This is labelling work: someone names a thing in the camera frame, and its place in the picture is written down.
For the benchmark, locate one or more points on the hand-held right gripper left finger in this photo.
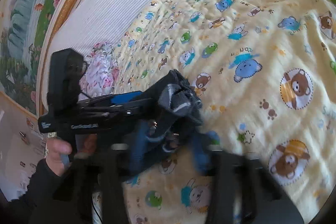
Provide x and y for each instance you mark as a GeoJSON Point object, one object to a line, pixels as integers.
{"type": "Point", "coordinates": [136, 153]}

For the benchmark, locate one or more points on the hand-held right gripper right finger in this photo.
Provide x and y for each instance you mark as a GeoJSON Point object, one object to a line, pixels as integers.
{"type": "Point", "coordinates": [203, 155]}

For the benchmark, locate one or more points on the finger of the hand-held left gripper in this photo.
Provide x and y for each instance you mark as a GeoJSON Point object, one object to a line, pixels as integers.
{"type": "Point", "coordinates": [126, 98]}
{"type": "Point", "coordinates": [118, 112]}

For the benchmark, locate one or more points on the dark blue pants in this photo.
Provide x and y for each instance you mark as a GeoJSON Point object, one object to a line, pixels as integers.
{"type": "Point", "coordinates": [170, 113]}

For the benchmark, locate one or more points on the person's left forearm black sleeve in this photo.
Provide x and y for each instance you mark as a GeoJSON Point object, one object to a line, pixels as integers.
{"type": "Point", "coordinates": [47, 197]}

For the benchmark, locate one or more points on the person's left hand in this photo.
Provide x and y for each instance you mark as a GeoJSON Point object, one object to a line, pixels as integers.
{"type": "Point", "coordinates": [56, 153]}

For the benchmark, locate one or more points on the pink floral pillow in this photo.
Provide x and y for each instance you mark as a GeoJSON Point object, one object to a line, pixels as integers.
{"type": "Point", "coordinates": [101, 71]}

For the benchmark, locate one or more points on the white ribbed padded headboard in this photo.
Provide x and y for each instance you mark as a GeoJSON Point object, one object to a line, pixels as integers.
{"type": "Point", "coordinates": [110, 3]}

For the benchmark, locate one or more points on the yellow bear printed blanket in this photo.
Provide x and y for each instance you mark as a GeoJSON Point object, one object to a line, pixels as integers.
{"type": "Point", "coordinates": [236, 56]}

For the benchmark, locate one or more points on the floral landscape wall mural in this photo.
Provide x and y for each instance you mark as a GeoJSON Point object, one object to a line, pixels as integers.
{"type": "Point", "coordinates": [23, 16]}

